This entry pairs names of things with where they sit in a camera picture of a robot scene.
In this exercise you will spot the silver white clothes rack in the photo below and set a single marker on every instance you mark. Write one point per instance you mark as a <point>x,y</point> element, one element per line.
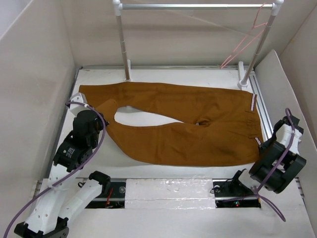
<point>180,33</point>

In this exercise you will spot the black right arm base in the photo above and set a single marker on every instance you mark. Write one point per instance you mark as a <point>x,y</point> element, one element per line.
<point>232,193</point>

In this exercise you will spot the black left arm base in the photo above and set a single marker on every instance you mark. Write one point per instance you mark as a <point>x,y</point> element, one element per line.
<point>115,199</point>

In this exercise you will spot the pink wire hanger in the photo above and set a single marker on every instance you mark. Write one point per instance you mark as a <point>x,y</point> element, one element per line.
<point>242,44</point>

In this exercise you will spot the brown trousers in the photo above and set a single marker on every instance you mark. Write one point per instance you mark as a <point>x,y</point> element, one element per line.
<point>213,127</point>

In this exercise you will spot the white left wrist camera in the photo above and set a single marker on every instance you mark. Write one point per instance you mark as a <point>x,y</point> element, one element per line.
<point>77,103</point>

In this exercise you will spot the white foam board strip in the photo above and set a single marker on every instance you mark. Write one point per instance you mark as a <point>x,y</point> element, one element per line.
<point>171,194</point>

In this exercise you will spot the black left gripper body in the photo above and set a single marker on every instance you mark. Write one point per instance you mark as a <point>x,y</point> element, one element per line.
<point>95,140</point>

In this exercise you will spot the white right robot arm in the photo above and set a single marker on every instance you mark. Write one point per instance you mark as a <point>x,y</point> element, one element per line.
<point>280,160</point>

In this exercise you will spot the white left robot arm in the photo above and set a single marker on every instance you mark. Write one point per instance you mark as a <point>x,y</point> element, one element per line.
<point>51,216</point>

